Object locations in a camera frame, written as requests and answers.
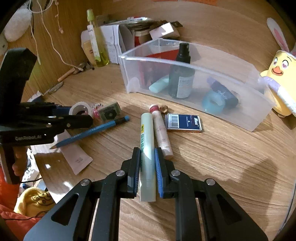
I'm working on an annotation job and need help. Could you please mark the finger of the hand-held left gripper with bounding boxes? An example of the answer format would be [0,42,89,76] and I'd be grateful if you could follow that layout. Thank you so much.
[43,115,94,136]
[22,102,72,116]

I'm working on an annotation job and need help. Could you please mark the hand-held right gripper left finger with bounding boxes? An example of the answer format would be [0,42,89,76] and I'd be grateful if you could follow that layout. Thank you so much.
[23,147,141,241]

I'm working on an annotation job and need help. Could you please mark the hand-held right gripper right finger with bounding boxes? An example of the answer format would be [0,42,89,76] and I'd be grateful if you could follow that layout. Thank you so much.
[154,147,270,241]

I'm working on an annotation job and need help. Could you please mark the white tape roll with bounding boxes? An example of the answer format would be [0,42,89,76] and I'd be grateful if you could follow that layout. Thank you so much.
[69,101,92,116]

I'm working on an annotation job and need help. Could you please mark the small green sharpener box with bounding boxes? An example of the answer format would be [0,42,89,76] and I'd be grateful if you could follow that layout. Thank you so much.
[99,102,121,122]

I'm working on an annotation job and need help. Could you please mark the pale green tube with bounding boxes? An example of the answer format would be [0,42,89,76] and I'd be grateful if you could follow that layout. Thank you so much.
[139,112,157,202]

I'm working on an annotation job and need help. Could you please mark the speckled pink tube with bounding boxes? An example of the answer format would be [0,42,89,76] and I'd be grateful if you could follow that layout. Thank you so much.
[149,104,174,159]

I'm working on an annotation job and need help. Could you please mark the teal tape roll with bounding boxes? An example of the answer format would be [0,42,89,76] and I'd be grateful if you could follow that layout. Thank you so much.
[202,90,226,114]

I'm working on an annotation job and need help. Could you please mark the mint tube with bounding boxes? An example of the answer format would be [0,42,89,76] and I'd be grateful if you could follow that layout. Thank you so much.
[148,75,170,93]

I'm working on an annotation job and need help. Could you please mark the dark green pump bottle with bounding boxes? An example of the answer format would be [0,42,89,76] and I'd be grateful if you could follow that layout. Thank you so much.
[168,42,195,100]

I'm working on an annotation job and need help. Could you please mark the navy bottle purple cap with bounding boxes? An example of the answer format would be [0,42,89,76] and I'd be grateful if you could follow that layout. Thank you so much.
[206,77,239,107]

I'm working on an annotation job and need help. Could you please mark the red packet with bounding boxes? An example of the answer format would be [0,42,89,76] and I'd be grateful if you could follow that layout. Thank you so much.
[139,52,178,86]

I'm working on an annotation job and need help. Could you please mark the clear plastic bin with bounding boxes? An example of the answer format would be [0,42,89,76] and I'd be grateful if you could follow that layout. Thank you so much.
[118,38,277,132]

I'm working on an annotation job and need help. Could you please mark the person's left hand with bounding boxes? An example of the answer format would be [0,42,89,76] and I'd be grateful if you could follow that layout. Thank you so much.
[11,147,29,179]

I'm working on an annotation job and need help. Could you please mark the blue pencil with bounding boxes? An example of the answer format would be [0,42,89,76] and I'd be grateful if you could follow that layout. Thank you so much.
[49,116,130,150]

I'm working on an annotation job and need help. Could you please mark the white blue carton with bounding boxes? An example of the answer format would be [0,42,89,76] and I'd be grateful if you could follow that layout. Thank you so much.
[28,91,44,102]

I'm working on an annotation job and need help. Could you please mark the orange garment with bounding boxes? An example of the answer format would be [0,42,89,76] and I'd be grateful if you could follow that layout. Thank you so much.
[0,170,47,241]

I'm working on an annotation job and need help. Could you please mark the navy card box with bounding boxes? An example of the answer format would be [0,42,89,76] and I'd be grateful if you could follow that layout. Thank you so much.
[166,113,202,133]

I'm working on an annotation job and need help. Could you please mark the yellow patterned cloth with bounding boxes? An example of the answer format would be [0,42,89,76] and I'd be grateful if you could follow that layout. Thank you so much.
[14,187,56,217]

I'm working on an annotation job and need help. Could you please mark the beige sunscreen tube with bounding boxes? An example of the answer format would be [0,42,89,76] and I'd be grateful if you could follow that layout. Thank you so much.
[83,40,97,66]

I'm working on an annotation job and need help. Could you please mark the yellow-green spray bottle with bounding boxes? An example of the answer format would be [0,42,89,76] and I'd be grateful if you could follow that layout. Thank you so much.
[87,9,110,67]

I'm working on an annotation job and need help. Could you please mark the folded white papers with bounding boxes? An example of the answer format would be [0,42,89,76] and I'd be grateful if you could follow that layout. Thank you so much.
[81,24,134,64]

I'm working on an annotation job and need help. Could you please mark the white fluffy plush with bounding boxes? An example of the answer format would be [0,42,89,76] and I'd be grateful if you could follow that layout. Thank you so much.
[3,6,33,42]

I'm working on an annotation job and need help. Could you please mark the red box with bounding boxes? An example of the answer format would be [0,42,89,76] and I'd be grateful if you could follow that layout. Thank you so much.
[134,30,151,47]

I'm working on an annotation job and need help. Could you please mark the small white box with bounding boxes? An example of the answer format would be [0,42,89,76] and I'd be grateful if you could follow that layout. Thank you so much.
[149,22,180,40]

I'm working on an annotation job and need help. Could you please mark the yellow chick plush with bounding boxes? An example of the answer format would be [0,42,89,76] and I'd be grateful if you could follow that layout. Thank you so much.
[258,17,296,117]

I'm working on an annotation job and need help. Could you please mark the white cable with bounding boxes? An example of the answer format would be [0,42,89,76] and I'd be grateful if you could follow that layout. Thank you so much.
[29,0,80,70]

